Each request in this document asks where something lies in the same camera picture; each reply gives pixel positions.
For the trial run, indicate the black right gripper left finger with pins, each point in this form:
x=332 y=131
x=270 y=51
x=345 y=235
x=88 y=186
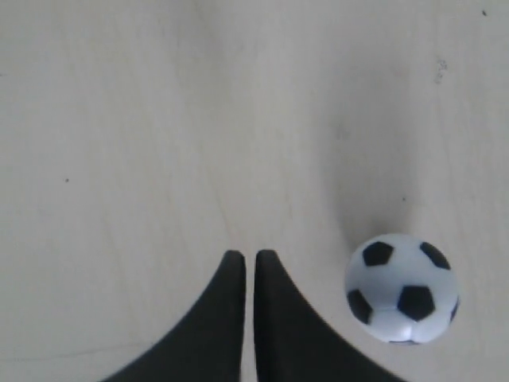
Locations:
x=207 y=343

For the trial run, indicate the black and white soccer ball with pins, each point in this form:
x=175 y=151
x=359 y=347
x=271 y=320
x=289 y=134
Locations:
x=401 y=289

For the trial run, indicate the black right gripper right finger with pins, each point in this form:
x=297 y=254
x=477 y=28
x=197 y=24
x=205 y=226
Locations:
x=291 y=340

